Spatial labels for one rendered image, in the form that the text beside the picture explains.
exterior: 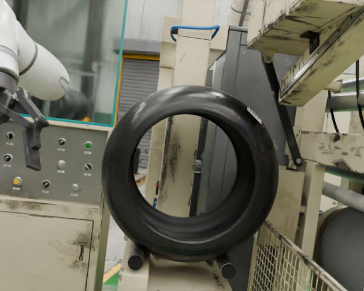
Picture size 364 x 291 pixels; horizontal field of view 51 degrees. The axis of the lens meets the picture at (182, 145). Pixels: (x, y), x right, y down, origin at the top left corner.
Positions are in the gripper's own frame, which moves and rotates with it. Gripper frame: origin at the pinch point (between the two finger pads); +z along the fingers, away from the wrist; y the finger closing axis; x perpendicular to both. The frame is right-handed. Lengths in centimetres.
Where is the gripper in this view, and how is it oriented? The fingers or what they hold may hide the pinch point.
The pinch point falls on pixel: (1, 176)
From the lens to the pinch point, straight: 74.5
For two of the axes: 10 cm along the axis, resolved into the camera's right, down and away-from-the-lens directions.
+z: 2.5, 8.8, -4.1
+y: -9.0, 3.7, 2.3
